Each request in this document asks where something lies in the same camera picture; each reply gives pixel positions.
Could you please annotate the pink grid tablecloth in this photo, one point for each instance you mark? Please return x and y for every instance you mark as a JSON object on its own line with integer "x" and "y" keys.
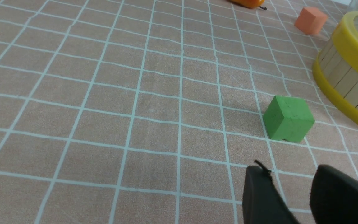
{"x": 150, "y": 111}

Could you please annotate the yellow wooden steamer basket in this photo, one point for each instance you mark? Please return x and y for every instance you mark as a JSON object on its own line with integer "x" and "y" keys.
{"x": 337, "y": 80}

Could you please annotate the orange toy fruit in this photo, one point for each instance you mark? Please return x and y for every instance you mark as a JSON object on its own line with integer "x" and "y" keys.
{"x": 250, "y": 4}

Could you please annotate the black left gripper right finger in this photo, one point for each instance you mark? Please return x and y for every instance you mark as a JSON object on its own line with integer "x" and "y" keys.
{"x": 334, "y": 197}

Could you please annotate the green foam cube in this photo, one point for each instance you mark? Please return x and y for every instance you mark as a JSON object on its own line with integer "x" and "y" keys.
{"x": 288, "y": 118}

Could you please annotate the orange foam cube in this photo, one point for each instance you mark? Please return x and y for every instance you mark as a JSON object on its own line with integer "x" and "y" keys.
{"x": 310, "y": 20}

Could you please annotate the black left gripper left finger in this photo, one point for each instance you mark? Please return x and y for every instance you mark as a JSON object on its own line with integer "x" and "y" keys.
{"x": 261, "y": 202}

